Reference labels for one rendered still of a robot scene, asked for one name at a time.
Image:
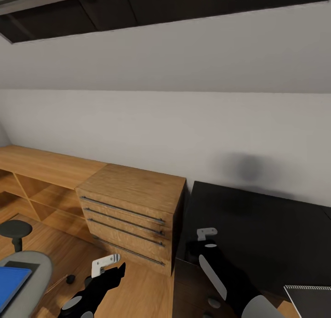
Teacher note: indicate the fixed window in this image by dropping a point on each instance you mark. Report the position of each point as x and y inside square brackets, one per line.
[27, 20]

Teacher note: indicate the folder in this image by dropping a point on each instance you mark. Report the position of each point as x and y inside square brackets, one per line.
[11, 279]

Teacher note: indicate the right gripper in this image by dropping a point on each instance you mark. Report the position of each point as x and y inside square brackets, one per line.
[193, 246]

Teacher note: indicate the swivel chair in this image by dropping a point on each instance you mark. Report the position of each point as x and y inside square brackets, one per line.
[24, 303]

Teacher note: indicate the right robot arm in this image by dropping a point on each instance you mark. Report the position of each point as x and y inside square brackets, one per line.
[231, 282]

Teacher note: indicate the notebook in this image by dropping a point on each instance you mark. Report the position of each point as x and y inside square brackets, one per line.
[310, 302]

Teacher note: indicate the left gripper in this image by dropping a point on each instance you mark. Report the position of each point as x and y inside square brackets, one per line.
[108, 280]

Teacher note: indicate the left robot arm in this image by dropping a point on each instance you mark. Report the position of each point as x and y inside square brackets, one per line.
[84, 303]

